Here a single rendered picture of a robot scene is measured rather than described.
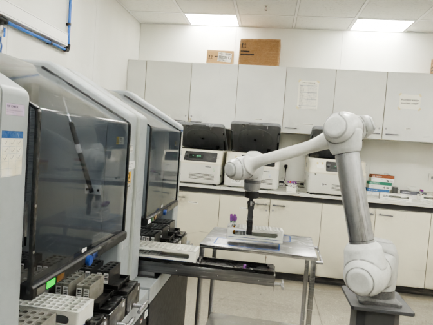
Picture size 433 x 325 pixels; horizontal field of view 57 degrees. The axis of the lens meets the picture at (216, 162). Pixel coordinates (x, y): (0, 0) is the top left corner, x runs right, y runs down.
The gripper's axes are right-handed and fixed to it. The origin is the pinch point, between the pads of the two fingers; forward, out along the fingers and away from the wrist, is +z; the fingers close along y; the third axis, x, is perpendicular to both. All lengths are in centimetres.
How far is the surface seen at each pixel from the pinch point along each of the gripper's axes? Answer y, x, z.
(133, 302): -75, 41, 14
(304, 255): -13.2, -28.3, 8.5
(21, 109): -132, 53, -50
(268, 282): -45.1, -8.9, 13.2
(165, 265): -43, 36, 11
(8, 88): -136, 54, -54
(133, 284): -74, 42, 8
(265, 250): -11.3, -9.0, 8.4
